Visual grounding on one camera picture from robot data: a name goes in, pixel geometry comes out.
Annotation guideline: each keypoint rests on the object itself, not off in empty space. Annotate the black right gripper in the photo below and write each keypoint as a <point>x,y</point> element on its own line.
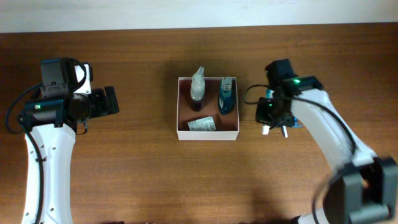
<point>267,112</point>

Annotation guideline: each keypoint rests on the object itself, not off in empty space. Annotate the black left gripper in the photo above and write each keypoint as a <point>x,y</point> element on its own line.
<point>111,99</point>

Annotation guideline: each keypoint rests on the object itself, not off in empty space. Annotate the blue mouthwash bottle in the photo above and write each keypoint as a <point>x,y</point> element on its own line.
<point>225,99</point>

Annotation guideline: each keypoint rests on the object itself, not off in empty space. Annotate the green white small tube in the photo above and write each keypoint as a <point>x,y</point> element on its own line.
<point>203,124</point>

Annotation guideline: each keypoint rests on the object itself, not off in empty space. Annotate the clear spray bottle purple liquid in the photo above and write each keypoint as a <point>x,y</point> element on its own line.
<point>197,90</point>

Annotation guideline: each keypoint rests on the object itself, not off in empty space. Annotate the teal white toothpaste tube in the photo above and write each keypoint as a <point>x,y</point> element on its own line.
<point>265,129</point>

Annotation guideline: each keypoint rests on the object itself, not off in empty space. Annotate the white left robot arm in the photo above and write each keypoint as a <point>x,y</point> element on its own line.
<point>50,129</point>

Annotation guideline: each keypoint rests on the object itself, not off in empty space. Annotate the blue white toothbrush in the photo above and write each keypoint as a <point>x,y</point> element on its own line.
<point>284,131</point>

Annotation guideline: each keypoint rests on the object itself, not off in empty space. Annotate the blue disposable razor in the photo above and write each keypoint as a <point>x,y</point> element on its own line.
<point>296,123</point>

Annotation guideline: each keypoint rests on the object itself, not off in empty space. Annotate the white cardboard box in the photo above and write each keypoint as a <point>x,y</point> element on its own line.
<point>227,125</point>

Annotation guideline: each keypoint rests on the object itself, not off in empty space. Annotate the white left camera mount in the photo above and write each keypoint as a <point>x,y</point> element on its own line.
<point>84,75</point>

